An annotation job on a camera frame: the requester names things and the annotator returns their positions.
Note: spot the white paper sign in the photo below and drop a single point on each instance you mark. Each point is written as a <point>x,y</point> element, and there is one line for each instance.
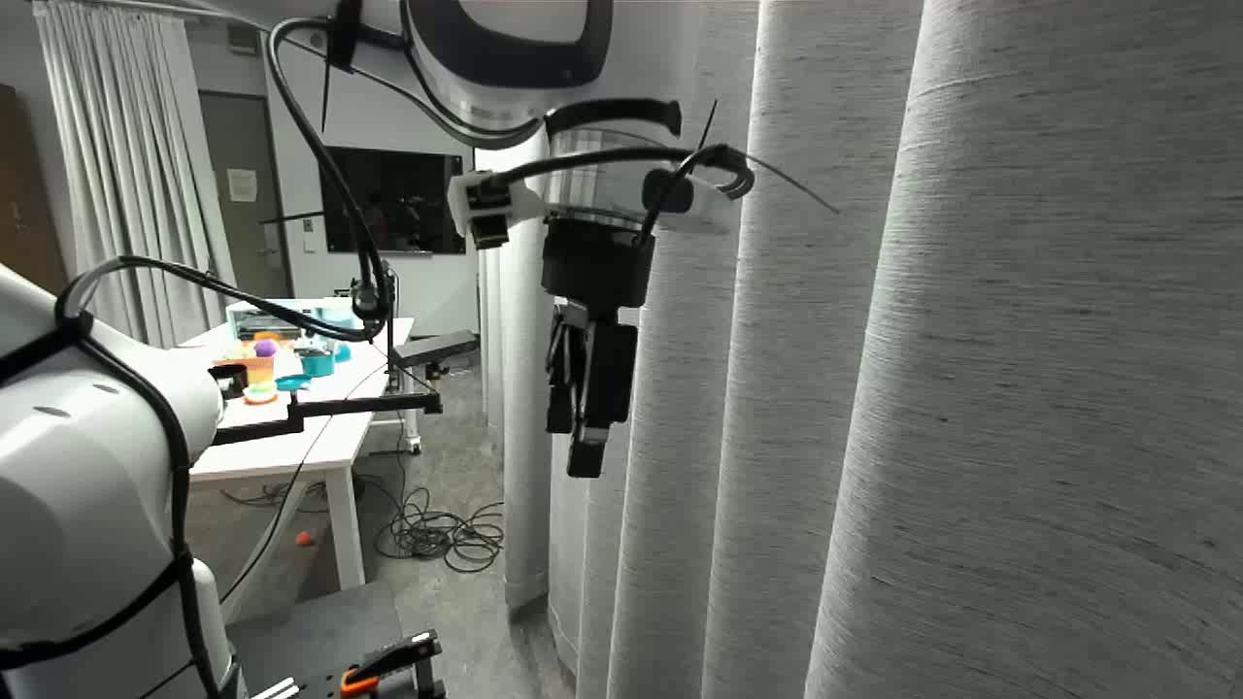
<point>244,185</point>

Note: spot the orange black clamp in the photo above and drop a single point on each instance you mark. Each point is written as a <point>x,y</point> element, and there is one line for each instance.
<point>391,666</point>

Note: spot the white table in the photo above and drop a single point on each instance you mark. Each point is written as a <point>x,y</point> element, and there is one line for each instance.
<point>325,449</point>

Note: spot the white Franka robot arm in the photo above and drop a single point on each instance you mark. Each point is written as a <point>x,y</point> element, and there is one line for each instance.
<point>80,480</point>

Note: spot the blue bowl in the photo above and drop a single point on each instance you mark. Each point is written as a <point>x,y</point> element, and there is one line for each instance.
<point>293,388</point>

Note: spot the black camera stand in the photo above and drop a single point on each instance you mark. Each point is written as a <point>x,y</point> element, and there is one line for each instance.
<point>363,407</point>

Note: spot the black wall monitor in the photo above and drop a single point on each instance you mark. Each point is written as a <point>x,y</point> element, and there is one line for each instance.
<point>391,199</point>

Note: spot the dark low bench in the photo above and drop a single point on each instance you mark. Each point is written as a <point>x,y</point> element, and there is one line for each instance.
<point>442,349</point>

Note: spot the colorful stacking toy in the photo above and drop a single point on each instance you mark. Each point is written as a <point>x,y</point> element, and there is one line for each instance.
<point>264,370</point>

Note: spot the white sheer curtain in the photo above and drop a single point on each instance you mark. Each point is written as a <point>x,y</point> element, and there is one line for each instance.
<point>131,170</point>

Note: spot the grey textured curtain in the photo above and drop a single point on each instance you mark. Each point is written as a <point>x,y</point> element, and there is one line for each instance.
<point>1013,428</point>

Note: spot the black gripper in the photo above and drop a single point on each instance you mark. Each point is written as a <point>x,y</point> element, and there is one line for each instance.
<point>595,266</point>

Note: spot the dark door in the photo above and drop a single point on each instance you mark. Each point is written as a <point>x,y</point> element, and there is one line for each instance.
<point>240,247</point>

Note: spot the teal cup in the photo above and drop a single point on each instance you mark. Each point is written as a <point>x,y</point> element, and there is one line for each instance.
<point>317,359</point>

